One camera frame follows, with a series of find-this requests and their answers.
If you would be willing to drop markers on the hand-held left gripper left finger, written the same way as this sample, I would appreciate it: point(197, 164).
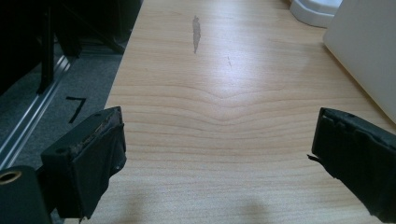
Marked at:
point(90, 161)

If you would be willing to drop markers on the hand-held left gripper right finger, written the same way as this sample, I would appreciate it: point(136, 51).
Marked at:
point(358, 155)

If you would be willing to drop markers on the white flat board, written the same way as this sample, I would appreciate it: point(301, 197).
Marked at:
point(367, 46)

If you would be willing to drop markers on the black metal stand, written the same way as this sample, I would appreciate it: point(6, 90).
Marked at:
point(46, 40)

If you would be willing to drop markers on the white round container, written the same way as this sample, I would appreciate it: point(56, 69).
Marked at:
point(314, 11)

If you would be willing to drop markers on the aluminium floor rail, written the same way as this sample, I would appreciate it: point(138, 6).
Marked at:
point(34, 109)

